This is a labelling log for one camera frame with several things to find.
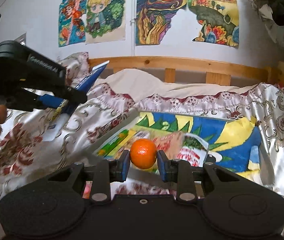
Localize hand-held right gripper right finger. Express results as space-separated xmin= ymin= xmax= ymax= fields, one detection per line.
xmin=157 ymin=150 xmax=240 ymax=205

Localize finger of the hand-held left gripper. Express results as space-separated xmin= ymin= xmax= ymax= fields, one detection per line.
xmin=19 ymin=78 xmax=88 ymax=104
xmin=6 ymin=92 xmax=69 ymax=112

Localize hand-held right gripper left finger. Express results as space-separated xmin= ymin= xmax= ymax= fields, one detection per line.
xmin=47 ymin=149 xmax=131 ymax=205

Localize orange mandarin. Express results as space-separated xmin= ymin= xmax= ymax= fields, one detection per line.
xmin=129 ymin=138 xmax=158 ymax=170

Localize green stick snack packet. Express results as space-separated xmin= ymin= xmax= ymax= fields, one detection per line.
xmin=97 ymin=129 xmax=133 ymax=159

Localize blue and white snack packet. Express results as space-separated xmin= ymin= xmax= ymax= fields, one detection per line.
xmin=43 ymin=60 xmax=111 ymax=142

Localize green and white snack pouch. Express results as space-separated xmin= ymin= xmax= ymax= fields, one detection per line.
xmin=178 ymin=132 xmax=210 ymax=168

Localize grey tray with drawing lining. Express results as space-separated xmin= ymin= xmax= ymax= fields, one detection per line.
xmin=92 ymin=111 xmax=264 ymax=188

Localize grey door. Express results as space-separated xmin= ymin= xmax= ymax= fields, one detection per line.
xmin=14 ymin=32 xmax=28 ymax=46

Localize orange-haired girl drawing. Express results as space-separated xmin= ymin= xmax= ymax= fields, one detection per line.
xmin=57 ymin=0 xmax=86 ymax=48

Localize cream bed sheet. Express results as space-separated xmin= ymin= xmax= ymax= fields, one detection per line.
xmin=91 ymin=68 xmax=268 ymax=100

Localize blonde cartoon child drawing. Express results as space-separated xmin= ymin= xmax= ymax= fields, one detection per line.
xmin=84 ymin=0 xmax=127 ymax=45

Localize seaweed and swirl drawing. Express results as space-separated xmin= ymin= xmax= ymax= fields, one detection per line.
xmin=134 ymin=0 xmax=188 ymax=46

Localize landscape and fish drawing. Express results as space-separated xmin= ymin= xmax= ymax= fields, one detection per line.
xmin=186 ymin=0 xmax=240 ymax=48

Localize white wall pipe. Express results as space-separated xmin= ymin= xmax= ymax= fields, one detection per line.
xmin=131 ymin=0 xmax=136 ymax=57

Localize wooden bed frame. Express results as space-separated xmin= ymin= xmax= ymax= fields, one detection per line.
xmin=87 ymin=56 xmax=284 ymax=91

